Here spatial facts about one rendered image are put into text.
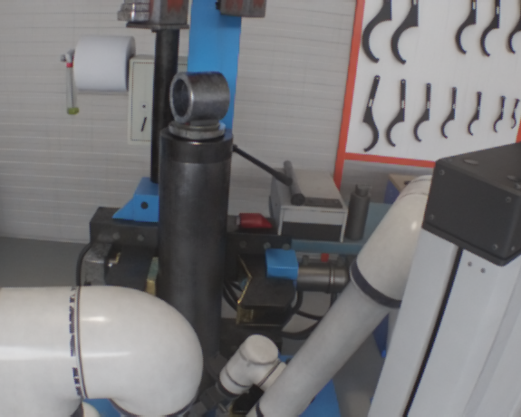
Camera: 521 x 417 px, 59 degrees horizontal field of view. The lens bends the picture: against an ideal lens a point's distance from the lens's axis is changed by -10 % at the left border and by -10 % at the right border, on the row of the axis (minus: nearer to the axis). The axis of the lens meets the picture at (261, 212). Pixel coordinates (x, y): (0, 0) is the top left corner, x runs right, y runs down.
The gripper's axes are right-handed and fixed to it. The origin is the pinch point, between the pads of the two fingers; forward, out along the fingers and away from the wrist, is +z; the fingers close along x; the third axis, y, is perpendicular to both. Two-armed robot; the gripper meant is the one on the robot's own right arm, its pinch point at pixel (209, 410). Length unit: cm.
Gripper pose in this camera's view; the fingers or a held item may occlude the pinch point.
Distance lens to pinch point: 147.6
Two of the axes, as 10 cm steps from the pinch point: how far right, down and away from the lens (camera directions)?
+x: 6.5, -1.4, 7.5
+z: -4.5, 7.2, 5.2
